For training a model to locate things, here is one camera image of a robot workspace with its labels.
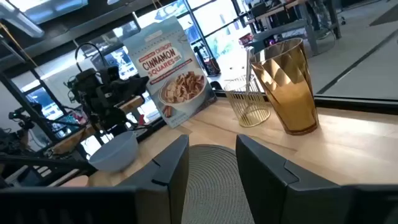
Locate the long ceiling light fixture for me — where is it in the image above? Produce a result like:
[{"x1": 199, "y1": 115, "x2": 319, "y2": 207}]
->
[{"x1": 0, "y1": 6, "x2": 45, "y2": 39}]

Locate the wooden top workbench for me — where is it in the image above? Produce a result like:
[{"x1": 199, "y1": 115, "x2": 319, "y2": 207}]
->
[{"x1": 51, "y1": 95, "x2": 146, "y2": 155}]

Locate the black red box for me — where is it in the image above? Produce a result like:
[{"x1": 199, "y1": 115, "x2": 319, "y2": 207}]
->
[{"x1": 193, "y1": 45, "x2": 222, "y2": 77}]

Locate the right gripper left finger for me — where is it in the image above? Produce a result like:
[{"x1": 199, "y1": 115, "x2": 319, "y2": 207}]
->
[{"x1": 116, "y1": 134, "x2": 190, "y2": 224}]

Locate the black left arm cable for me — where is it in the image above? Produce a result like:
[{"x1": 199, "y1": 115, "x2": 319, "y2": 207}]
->
[{"x1": 74, "y1": 42, "x2": 106, "y2": 73}]

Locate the black camera on tripod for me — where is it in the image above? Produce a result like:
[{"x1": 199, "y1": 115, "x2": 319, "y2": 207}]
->
[{"x1": 8, "y1": 104, "x2": 43, "y2": 131}]

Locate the blue bowl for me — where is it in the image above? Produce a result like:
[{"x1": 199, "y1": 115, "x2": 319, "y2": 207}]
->
[{"x1": 88, "y1": 130, "x2": 139, "y2": 172}]

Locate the grey round woven placemat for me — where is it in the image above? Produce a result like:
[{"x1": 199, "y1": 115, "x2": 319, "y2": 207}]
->
[{"x1": 182, "y1": 144, "x2": 256, "y2": 224}]

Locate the cinnamon squares cereal box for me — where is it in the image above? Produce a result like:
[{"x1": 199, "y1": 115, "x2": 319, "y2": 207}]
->
[{"x1": 123, "y1": 16, "x2": 218, "y2": 129}]

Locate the gold wire utensil holder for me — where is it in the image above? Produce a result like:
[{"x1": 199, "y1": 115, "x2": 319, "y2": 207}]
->
[{"x1": 223, "y1": 73, "x2": 271, "y2": 128}]

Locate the grey metal workbench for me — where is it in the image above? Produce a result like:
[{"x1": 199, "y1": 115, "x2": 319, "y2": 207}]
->
[{"x1": 245, "y1": 0, "x2": 343, "y2": 57}]

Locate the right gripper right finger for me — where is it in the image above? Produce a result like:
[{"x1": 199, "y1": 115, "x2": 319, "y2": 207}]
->
[{"x1": 235, "y1": 134, "x2": 343, "y2": 224}]

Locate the amber faceted glass tumbler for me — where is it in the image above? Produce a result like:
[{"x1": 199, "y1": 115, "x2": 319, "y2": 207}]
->
[{"x1": 249, "y1": 37, "x2": 320, "y2": 136}]

